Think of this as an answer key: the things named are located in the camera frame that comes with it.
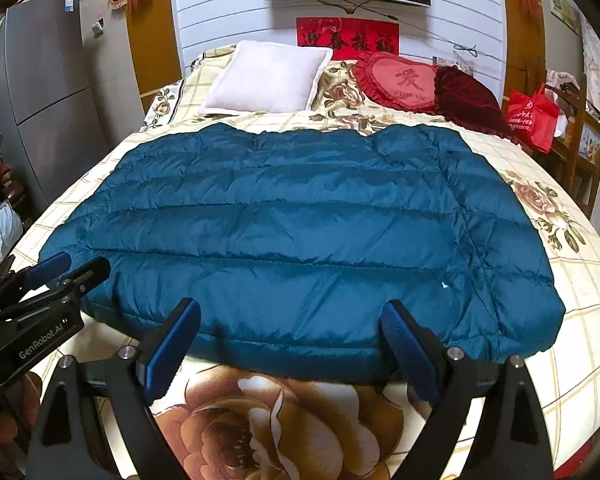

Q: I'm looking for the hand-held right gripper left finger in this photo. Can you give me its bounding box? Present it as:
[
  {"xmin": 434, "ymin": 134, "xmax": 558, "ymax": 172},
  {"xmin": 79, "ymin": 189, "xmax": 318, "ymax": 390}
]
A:
[{"xmin": 26, "ymin": 297, "xmax": 202, "ymax": 480}]

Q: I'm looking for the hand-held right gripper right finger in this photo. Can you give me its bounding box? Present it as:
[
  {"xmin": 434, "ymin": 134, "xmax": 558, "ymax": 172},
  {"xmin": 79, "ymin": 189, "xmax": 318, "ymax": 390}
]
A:
[{"xmin": 380, "ymin": 299, "xmax": 556, "ymax": 480}]

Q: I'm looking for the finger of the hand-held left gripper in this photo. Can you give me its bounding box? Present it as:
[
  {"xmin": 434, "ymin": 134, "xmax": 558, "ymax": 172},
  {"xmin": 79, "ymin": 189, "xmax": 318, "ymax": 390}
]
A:
[
  {"xmin": 30, "ymin": 257, "xmax": 112, "ymax": 306},
  {"xmin": 0, "ymin": 252, "xmax": 73, "ymax": 311}
]

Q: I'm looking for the blue down jacket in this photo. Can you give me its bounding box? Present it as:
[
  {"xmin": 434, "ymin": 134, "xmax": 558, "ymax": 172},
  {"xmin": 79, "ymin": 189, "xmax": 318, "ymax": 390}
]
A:
[{"xmin": 37, "ymin": 122, "xmax": 567, "ymax": 386}]

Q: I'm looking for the person's left hand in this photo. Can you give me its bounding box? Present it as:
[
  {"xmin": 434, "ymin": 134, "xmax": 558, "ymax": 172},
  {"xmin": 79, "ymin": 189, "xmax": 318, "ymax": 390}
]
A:
[{"xmin": 0, "ymin": 372, "xmax": 45, "ymax": 466}]

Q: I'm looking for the white plastic bag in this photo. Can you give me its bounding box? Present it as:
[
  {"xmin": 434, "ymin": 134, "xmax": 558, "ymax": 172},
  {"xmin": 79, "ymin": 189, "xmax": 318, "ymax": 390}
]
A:
[{"xmin": 0, "ymin": 192, "xmax": 25, "ymax": 261}]

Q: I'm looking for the grey refrigerator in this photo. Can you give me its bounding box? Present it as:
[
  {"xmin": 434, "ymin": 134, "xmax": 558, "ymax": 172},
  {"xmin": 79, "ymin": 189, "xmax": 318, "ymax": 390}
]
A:
[{"xmin": 0, "ymin": 0, "xmax": 116, "ymax": 216}]

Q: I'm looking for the bed with floral sheet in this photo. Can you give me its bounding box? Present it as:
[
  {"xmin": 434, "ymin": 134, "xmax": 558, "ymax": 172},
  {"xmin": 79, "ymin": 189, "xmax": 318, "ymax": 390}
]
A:
[{"xmin": 10, "ymin": 45, "xmax": 600, "ymax": 480}]

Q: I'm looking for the wooden shelf rack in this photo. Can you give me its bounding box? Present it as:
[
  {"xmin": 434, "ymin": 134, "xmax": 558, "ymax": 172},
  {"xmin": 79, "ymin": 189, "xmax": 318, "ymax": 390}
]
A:
[{"xmin": 525, "ymin": 72, "xmax": 600, "ymax": 218}]

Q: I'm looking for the dark red velvet pillow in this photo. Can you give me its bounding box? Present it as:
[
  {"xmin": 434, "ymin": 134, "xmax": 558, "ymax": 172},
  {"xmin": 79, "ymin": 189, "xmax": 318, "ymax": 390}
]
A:
[{"xmin": 432, "ymin": 66, "xmax": 521, "ymax": 143}]

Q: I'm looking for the white square pillow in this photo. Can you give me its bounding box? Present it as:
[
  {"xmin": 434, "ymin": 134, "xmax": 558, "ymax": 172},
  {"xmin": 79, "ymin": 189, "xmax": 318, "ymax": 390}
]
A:
[{"xmin": 200, "ymin": 40, "xmax": 333, "ymax": 113}]

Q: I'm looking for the red shopping bag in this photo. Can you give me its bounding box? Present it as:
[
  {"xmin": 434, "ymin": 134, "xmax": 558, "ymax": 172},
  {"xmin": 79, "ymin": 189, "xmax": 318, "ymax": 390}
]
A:
[{"xmin": 505, "ymin": 85, "xmax": 561, "ymax": 155}]

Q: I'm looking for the red heart-shaped pillow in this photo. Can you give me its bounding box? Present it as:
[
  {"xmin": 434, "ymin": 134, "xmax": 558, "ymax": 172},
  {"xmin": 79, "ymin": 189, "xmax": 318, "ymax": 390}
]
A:
[{"xmin": 352, "ymin": 51, "xmax": 443, "ymax": 113}]

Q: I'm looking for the black wall cable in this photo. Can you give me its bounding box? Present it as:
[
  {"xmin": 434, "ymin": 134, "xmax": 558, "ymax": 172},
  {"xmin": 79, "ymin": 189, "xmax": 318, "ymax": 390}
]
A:
[{"xmin": 330, "ymin": 2, "xmax": 506, "ymax": 67}]

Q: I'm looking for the red wall banner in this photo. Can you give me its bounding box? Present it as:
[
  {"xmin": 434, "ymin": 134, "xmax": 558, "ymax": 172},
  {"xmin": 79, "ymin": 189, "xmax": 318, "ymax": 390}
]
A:
[{"xmin": 296, "ymin": 16, "xmax": 400, "ymax": 61}]

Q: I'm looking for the framed wall picture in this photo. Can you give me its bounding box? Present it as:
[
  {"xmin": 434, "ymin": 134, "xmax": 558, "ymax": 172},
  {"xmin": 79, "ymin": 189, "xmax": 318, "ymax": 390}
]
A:
[{"xmin": 545, "ymin": 0, "xmax": 581, "ymax": 36}]

